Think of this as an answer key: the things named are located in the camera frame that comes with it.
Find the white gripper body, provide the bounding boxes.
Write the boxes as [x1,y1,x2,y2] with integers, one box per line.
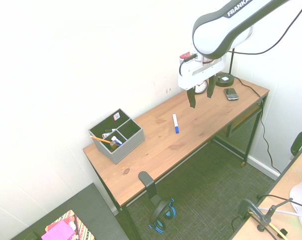
[177,51,228,91]

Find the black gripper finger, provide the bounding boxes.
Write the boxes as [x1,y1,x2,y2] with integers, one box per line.
[186,88,198,109]
[205,76,216,99]

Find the white marker with blue cap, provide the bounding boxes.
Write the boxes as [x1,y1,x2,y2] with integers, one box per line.
[172,113,180,134]

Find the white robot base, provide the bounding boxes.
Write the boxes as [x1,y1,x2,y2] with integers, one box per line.
[289,168,302,226]

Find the grey compartment desk holder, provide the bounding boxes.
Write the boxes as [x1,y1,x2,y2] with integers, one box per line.
[88,107,146,165]

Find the black twin-bell alarm clock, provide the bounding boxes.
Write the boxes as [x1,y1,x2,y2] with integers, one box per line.
[194,79,209,95]

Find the black desk lamp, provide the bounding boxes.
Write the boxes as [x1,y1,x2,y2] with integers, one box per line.
[212,48,236,88]

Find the black smartphone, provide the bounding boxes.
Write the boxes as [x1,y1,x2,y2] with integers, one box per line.
[223,87,240,101]

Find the black headphone hanger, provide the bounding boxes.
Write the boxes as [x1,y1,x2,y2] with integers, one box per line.
[137,171,164,208]

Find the orange pencil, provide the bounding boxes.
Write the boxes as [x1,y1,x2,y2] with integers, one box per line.
[89,135,112,144]

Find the black and blue headphones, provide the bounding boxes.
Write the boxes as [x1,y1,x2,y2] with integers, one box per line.
[148,197,177,234]

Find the black screw clamp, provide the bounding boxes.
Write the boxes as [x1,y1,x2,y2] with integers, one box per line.
[237,197,294,233]

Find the black side table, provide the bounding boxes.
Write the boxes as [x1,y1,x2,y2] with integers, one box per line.
[9,182,131,240]

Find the striped patterned box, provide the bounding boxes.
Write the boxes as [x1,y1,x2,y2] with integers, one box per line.
[44,209,96,240]

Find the pink box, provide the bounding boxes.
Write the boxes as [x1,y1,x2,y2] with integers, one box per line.
[40,219,77,240]

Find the wooden desk with black frame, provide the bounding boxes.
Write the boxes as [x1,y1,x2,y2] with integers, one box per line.
[82,70,271,240]

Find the black lamp power cable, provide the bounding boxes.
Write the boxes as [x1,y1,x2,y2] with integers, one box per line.
[232,75,282,175]

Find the black clamp handle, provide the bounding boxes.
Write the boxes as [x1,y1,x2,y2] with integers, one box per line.
[290,131,302,160]

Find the thin black cable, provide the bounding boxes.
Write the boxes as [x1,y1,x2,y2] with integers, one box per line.
[256,194,302,210]

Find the white cable with teal plug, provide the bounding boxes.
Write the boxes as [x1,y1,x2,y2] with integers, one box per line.
[258,206,302,221]

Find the yellow strap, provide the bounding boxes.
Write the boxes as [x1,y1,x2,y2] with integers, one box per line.
[248,211,289,240]

